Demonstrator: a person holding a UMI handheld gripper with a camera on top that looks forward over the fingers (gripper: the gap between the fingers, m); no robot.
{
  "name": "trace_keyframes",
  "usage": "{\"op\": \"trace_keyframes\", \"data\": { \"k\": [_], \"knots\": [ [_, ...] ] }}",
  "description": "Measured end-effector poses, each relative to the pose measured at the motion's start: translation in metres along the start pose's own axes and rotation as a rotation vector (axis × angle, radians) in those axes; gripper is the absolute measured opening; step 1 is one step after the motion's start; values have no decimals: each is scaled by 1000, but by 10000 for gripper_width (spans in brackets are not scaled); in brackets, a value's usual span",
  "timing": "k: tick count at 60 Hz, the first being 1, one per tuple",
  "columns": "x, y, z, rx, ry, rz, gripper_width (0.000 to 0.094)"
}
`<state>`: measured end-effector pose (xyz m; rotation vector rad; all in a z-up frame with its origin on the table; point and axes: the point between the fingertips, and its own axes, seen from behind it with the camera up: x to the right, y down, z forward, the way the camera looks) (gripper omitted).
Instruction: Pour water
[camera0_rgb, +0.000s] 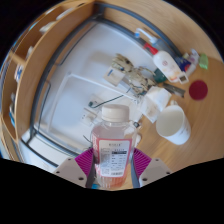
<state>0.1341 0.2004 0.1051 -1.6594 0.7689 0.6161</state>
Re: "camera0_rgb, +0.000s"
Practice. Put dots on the white and pink tube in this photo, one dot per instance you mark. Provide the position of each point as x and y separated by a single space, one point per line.
193 60

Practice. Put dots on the grey metal bed frame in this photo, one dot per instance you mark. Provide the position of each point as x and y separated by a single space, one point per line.
43 86

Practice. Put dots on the small white digital clock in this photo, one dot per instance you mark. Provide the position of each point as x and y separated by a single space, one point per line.
183 77

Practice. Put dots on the flat round red coaster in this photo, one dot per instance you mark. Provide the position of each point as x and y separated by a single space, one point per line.
198 90

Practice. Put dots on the grey metal tool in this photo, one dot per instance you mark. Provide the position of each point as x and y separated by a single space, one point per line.
174 89

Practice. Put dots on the white wall socket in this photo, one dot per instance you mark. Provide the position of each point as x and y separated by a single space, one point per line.
89 116
95 101

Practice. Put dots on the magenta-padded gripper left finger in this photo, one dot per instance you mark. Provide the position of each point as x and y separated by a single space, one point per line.
81 163

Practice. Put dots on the white wall card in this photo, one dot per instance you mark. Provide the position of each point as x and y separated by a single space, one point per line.
114 76

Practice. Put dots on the white pump bottle red nozzle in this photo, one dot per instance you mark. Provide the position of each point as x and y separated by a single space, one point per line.
165 63

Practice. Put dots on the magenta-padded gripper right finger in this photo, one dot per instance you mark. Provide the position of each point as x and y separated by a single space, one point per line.
145 163

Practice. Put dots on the small green translucent object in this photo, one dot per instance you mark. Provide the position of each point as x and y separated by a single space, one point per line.
203 61

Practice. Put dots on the small dark blue bottle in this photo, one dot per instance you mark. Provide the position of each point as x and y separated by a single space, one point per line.
184 63

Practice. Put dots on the white mug with gold print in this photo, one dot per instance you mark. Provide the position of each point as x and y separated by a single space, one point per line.
175 125

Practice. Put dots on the dark green jar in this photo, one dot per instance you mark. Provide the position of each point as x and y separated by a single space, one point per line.
160 75

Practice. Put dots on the clear bottle with pink drink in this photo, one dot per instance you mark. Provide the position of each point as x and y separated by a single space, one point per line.
113 156

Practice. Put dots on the wooden shelf unit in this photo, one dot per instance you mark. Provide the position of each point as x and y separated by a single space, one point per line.
30 76

